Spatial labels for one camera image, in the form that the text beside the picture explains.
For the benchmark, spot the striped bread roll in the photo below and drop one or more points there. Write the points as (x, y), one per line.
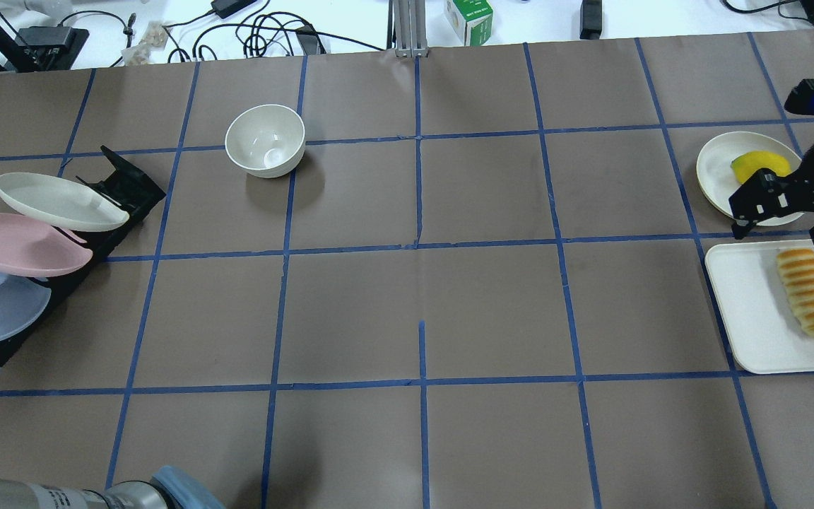
(795, 268)

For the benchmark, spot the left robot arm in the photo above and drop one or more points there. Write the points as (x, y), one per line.
(169, 487)

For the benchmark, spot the cream round plate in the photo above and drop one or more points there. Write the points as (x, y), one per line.
(715, 176)

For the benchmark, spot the black plate rack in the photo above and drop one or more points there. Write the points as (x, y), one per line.
(129, 188)

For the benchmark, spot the cream plate in rack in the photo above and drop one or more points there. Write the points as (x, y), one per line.
(60, 203)

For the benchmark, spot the pink plate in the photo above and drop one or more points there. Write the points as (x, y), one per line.
(31, 248)

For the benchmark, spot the yellow lemon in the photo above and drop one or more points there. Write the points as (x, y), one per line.
(747, 164)

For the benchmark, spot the white rectangular tray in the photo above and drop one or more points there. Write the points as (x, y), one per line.
(764, 335)

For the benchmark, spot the green white carton box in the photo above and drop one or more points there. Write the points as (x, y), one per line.
(472, 21)

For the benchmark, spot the cream bowl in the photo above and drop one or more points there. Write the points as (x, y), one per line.
(266, 141)

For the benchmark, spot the black power adapter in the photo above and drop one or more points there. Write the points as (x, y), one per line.
(226, 8)

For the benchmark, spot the aluminium frame post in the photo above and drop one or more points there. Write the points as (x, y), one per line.
(406, 32)

